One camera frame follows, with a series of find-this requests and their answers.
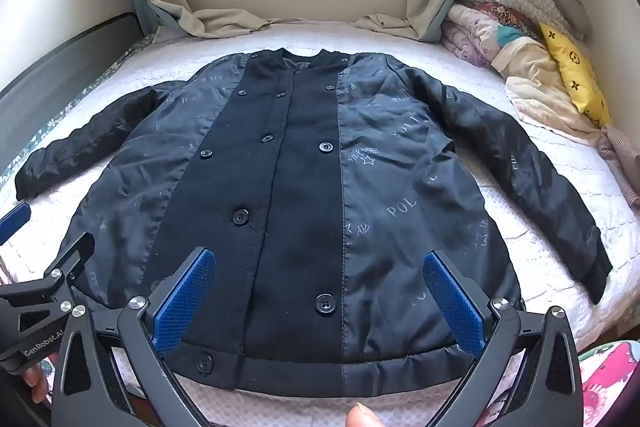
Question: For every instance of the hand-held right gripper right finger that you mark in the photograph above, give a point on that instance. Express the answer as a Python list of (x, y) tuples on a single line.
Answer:
[(452, 302)]

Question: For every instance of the white quilted bed sheet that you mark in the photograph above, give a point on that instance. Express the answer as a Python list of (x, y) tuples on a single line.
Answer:
[(550, 187)]

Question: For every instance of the black buttoned jacket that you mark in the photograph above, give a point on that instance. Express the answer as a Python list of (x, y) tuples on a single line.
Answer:
[(300, 207)]

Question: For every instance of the person's right hand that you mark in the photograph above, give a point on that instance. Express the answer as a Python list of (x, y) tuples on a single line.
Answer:
[(364, 416)]

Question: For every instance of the person's pink patterned pajamas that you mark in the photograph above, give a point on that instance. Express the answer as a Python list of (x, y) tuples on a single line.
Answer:
[(610, 382)]

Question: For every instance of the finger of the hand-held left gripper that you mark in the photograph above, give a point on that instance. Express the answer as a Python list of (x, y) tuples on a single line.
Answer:
[(15, 219), (72, 257)]

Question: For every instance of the pink floral quilt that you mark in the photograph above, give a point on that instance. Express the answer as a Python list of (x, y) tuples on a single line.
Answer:
[(475, 32)]

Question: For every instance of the yellow patterned pillow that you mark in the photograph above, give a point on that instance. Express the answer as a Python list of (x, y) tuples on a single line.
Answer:
[(580, 72)]

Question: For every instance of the person's left hand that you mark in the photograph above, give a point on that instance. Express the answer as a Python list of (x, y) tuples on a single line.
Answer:
[(37, 384)]

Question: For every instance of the cream blanket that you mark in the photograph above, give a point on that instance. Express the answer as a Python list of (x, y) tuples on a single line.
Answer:
[(540, 87)]

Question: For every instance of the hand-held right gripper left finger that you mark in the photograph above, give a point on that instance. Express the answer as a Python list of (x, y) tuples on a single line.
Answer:
[(185, 299)]

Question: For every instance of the brown striped cloth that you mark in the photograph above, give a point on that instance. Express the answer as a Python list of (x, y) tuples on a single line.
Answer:
[(622, 162)]

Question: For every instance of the teal cloth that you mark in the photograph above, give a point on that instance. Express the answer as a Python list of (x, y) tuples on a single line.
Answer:
[(507, 38)]

